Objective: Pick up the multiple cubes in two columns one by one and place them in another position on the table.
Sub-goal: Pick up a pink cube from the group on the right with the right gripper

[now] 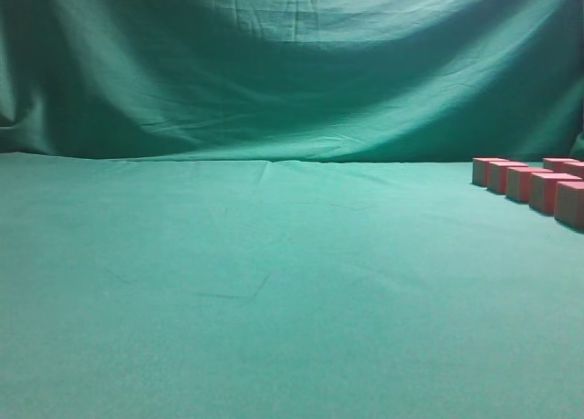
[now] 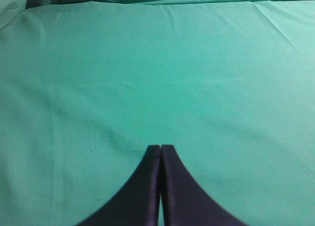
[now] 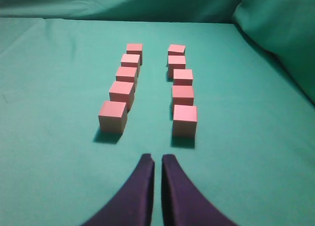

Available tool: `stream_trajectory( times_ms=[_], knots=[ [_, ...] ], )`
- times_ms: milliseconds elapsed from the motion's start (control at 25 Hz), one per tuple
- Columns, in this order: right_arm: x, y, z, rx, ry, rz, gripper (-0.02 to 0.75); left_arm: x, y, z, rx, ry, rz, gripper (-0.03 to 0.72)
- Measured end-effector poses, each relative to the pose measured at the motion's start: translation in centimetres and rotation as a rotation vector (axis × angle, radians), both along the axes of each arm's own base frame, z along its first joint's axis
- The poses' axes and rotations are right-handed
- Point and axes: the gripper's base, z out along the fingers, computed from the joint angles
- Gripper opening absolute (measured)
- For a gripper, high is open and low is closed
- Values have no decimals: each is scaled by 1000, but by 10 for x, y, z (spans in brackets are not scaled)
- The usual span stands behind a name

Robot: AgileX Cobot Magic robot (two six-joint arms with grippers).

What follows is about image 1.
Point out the pink cube column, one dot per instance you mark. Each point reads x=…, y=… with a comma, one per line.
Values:
x=557, y=165
x=518, y=182
x=543, y=189
x=480, y=169
x=569, y=204
x=574, y=168
x=497, y=175

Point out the green cloth backdrop and cover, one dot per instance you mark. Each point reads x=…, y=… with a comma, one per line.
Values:
x=264, y=209

